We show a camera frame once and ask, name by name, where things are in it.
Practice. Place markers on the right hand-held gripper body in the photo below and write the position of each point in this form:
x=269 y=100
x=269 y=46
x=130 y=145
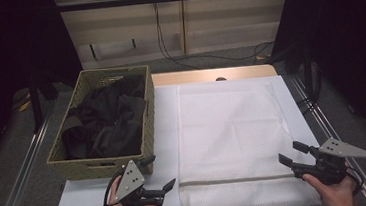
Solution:
x=327 y=170

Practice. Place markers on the small yellow object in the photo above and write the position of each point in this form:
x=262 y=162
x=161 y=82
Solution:
x=24 y=106

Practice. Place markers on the dark table grommet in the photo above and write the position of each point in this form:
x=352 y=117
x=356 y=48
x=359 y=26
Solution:
x=220 y=78

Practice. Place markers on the person's right hand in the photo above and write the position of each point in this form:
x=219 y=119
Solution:
x=339 y=196

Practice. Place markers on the metal floor rail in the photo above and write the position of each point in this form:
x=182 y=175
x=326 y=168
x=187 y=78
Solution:
x=17 y=187
x=319 y=117

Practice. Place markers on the white mesh laundry bag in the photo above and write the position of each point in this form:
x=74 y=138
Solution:
x=233 y=128

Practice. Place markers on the black garment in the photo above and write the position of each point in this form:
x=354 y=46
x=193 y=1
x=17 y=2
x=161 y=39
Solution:
x=105 y=123

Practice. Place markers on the black metal stand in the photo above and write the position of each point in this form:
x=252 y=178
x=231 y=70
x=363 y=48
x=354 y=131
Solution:
x=36 y=109
x=307 y=72

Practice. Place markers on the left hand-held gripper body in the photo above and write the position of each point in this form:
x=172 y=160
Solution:
x=129 y=179

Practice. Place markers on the white table mat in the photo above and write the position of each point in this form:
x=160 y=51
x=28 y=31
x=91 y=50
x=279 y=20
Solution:
x=164 y=118

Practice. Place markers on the green woven basket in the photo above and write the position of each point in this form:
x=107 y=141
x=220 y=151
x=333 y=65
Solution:
x=76 y=169

